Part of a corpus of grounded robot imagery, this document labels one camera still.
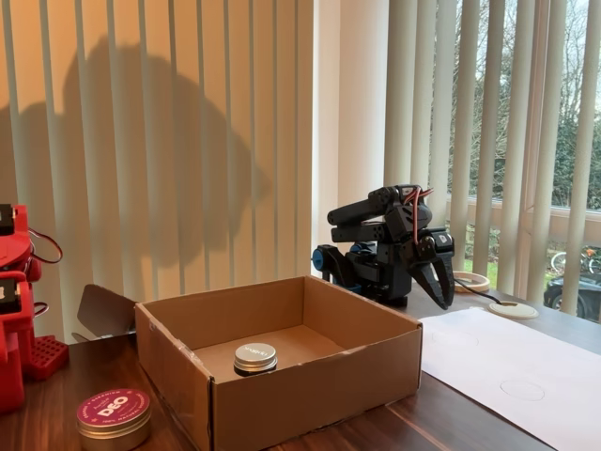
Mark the open cardboard box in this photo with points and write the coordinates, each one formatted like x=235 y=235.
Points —
x=305 y=404

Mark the parked bicycle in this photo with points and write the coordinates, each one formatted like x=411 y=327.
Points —
x=587 y=256

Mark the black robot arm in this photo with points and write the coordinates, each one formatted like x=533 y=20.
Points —
x=361 y=213

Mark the small silver round tin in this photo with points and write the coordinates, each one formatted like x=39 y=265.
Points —
x=255 y=359

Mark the red robot arm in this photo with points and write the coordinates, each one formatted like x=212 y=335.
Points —
x=11 y=329

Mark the blue black table clamp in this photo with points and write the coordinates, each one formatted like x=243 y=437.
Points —
x=364 y=248
x=321 y=258

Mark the white paper sheet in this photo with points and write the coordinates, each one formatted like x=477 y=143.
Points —
x=516 y=366

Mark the red perforated base block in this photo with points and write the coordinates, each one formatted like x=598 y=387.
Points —
x=46 y=354

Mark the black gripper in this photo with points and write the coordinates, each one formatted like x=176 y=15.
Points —
x=435 y=251

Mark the vertical blinds without view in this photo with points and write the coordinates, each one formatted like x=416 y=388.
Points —
x=155 y=141

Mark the dark parked car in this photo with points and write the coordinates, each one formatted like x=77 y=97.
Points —
x=554 y=291

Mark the masking tape roll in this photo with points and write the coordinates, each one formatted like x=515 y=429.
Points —
x=483 y=282

